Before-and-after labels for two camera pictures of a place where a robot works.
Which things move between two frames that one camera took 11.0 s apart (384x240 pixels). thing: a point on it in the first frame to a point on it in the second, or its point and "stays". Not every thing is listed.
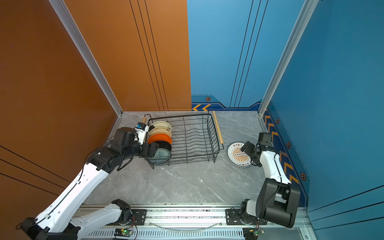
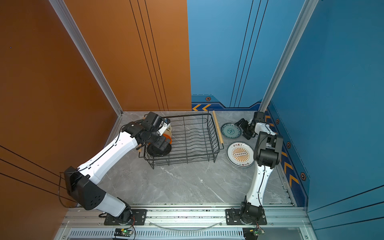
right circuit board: [252, 233] stays
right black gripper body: [250, 150] to [247, 127]
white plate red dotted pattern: [236, 157] stays
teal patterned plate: [162, 154] to [230, 130]
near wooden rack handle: [219, 133] stays
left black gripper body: [139, 150] to [158, 140]
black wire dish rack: [186, 139] stays
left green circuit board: [126, 232] stays
